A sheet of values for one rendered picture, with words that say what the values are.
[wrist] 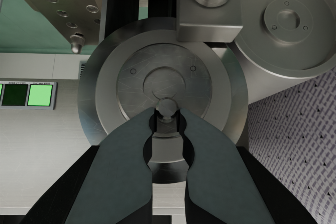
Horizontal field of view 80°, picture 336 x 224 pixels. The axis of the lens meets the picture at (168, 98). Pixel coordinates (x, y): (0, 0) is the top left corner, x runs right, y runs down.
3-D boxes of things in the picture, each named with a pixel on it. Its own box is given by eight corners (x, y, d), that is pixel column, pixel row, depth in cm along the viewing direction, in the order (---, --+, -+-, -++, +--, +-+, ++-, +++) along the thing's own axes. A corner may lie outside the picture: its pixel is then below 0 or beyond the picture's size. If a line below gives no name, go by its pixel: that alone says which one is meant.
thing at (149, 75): (208, 39, 16) (218, 133, 15) (203, 50, 18) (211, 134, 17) (114, 43, 16) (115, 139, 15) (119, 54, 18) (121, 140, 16)
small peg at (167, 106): (151, 112, 12) (163, 92, 12) (153, 117, 15) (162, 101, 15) (172, 123, 12) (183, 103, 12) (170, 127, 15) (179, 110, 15)
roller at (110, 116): (229, 31, 18) (235, 164, 16) (189, 94, 44) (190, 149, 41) (101, 26, 18) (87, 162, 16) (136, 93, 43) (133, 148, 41)
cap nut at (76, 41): (82, 35, 51) (80, 51, 50) (87, 42, 55) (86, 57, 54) (67, 34, 51) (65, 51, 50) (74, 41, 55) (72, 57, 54)
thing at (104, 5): (116, -104, 23) (103, 47, 19) (138, 18, 46) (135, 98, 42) (111, -104, 23) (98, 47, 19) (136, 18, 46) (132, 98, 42)
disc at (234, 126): (244, 19, 19) (255, 185, 16) (242, 22, 20) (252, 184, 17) (86, 13, 19) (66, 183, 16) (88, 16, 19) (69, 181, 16)
